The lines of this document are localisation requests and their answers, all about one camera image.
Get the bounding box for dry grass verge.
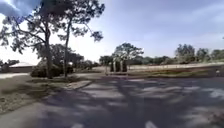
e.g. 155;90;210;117
0;74;93;116

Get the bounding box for grey asphalt road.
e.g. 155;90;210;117
0;73;224;128

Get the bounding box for grass field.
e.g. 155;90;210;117
92;60;224;80

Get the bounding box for dark bushes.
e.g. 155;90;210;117
29;64;75;79

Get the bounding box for row of trees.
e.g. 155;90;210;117
133;43;224;66

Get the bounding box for tall pine tree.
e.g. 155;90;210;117
49;0;106;78
0;0;68;80

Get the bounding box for robot's own part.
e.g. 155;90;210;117
144;120;158;128

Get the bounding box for broad leafy tree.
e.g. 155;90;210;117
111;42;145;73

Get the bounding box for low building with pale roof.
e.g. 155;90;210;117
7;61;36;74

